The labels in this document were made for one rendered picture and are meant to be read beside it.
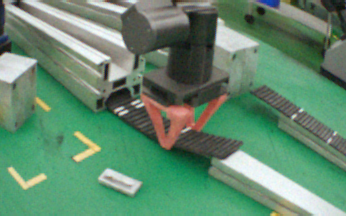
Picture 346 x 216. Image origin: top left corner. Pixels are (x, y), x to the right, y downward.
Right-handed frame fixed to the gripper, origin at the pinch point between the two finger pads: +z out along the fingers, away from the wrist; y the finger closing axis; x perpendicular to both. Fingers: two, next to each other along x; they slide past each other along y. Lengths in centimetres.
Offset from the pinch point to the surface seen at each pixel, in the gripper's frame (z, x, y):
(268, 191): -1.2, 18.2, 2.5
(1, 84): -7.7, -18.6, 23.4
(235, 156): -1.7, 9.6, 0.0
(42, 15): -6, -50, -3
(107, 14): -4.9, -36.3, -15.6
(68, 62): -4.2, -21.9, 4.8
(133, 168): 1.1, 0.7, 9.2
